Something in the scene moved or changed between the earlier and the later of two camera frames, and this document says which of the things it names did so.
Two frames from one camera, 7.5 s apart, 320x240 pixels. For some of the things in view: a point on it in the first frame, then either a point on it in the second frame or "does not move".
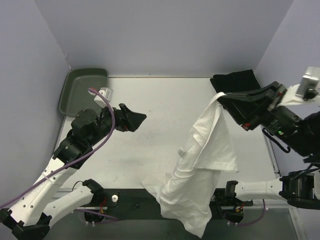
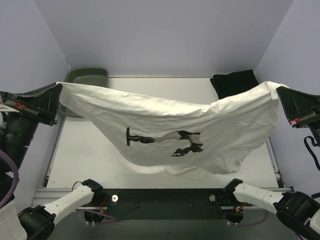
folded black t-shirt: [236, 81] does not move
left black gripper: [122, 119] to [28, 109]
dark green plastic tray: [75, 95] does not move
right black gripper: [266, 106] to [305, 119]
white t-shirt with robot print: [187, 194] to [193, 137]
